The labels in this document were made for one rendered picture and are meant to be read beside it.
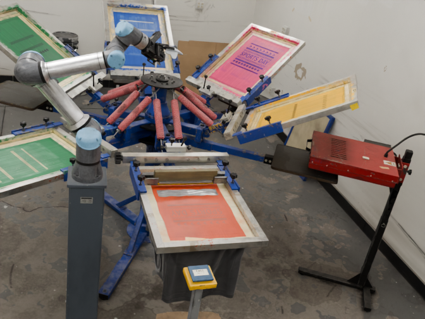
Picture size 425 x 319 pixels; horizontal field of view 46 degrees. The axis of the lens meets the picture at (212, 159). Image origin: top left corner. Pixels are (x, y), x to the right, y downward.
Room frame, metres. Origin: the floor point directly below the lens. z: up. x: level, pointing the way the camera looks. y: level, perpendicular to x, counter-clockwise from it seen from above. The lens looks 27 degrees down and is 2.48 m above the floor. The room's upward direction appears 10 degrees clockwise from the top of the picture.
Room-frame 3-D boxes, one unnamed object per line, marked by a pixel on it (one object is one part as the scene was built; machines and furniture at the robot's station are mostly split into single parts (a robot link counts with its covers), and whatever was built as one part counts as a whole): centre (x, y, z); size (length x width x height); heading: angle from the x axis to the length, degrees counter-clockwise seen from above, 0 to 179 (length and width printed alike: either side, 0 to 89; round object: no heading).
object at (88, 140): (2.11, 0.59, 1.37); 0.13 x 0.12 x 0.14; 16
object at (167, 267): (2.11, -0.05, 0.74); 0.45 x 0.03 x 0.43; 111
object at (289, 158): (3.26, -0.22, 0.91); 1.34 x 0.40 x 0.08; 81
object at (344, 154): (3.15, -0.96, 1.06); 0.61 x 0.46 x 0.12; 81
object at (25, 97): (3.46, 1.11, 0.91); 1.34 x 0.40 x 0.08; 81
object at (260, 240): (2.38, 0.06, 0.97); 0.79 x 0.58 x 0.04; 21
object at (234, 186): (2.70, -0.11, 0.98); 0.30 x 0.05 x 0.07; 21
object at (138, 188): (2.50, 0.41, 0.98); 0.30 x 0.05 x 0.07; 21
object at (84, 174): (2.10, 0.59, 1.25); 0.15 x 0.15 x 0.10
